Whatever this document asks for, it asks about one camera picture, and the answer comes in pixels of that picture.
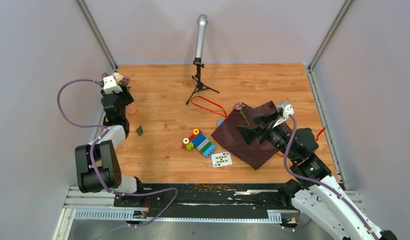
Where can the multicolour toy brick car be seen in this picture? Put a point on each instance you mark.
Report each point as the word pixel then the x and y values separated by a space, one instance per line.
pixel 201 143

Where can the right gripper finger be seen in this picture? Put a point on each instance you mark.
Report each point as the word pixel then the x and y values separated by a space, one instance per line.
pixel 264 120
pixel 251 133

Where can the black tripod stand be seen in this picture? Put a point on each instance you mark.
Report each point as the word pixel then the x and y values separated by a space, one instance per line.
pixel 200 86

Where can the pink ribbed vase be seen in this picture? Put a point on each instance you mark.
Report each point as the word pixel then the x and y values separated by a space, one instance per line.
pixel 131 108

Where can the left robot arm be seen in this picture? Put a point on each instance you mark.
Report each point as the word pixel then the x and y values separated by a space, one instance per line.
pixel 97 162

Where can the silver microphone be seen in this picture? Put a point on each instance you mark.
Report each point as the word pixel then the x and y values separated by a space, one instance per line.
pixel 202 24

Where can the white artificial rose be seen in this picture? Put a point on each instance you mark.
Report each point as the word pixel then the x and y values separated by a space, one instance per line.
pixel 118 77

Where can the purple artificial flower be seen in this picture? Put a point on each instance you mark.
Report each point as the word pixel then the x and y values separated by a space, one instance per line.
pixel 240 108

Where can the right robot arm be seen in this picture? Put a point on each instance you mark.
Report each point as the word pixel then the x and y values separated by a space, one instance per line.
pixel 313 190

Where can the nine of spades card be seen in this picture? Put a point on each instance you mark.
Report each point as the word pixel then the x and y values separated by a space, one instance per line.
pixel 221 159

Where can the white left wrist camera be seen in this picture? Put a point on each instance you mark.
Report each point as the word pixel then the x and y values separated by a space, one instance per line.
pixel 111 85

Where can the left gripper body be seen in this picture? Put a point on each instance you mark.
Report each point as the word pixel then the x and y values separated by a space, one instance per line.
pixel 125 98

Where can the mauve artificial rose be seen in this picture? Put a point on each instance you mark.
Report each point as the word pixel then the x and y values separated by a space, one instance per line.
pixel 125 81

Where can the green toy block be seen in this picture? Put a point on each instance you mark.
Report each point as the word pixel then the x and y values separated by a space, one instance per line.
pixel 190 146

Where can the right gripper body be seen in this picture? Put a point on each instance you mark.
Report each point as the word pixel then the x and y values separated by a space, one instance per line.
pixel 276 137

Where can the dark pink artificial flower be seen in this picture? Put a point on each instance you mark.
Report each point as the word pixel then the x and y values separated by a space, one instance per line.
pixel 104 75

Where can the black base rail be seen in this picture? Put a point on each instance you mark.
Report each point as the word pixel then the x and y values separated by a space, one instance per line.
pixel 206 202

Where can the fallen green leaf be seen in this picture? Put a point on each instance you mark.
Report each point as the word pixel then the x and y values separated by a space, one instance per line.
pixel 139 131

